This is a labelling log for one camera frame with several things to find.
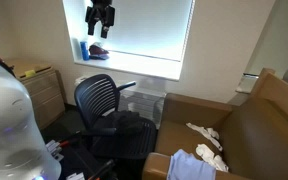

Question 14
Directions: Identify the dark grey t shirt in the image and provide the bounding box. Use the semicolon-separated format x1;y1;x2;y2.
107;110;146;135

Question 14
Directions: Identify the wooden drawer dresser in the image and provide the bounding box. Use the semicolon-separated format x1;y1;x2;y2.
3;58;66;130

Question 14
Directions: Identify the white wall radiator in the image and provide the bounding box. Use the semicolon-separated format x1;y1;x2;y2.
117;87;167;130

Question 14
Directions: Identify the long white crumpled cloth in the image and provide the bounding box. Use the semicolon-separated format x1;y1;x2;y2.
185;122;224;152

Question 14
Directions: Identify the white plug block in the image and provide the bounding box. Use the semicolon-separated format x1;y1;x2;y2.
45;139;65;163

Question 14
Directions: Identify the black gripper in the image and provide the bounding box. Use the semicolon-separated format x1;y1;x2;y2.
84;0;116;39

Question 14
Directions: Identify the light blue cloth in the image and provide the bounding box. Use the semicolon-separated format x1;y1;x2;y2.
166;148;217;180

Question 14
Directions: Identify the yellow sticky note pad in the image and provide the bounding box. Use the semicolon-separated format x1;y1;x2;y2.
24;69;37;79

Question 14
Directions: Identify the brown leather couch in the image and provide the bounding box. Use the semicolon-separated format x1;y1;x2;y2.
142;68;288;180

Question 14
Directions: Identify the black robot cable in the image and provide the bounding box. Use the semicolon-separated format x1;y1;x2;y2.
0;49;17;79

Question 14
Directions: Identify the blue bottle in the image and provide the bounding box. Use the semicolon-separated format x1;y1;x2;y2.
79;40;91;62

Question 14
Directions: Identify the red handled tool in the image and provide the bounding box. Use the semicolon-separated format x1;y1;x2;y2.
58;137;78;148

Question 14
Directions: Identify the black rod with red tip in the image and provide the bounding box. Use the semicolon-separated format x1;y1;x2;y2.
88;159;117;180

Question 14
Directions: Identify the black mesh office chair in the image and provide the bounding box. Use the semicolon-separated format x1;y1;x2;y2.
73;73;158;160

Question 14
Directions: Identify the chrome metal bar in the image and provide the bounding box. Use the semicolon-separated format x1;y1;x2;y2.
243;72;260;80

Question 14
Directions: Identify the white paper box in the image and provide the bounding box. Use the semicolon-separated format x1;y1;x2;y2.
65;172;85;180

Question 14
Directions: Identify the bunched white crumpled cloth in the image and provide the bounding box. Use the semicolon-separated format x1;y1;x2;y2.
195;143;229;173

